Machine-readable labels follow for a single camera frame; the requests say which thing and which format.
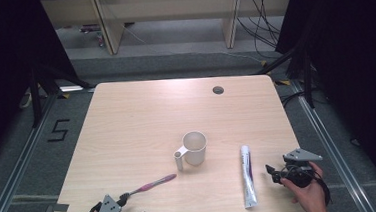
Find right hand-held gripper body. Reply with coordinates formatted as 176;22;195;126
278;146;326;191

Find white toothpaste tube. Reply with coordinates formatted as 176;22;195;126
239;144;259;210

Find pink toothbrush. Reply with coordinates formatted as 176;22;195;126
115;173;180;206

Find white cup with handle holder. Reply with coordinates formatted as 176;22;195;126
172;130;210;172

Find person's right hand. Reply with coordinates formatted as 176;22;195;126
278;161;329;212

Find black metal stand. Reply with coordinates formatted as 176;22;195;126
254;39;317;113
26;58;97;129

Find black curtain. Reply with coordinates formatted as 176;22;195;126
271;0;376;210
0;0;85;167

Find small clutter under desk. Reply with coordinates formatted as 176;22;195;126
78;23;107;49

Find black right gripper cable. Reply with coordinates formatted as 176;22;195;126
309;166;333;208

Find aluminium floor rail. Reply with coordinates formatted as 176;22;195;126
0;94;67;212
289;74;376;212

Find black hanging cables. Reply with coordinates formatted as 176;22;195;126
235;0;285;62

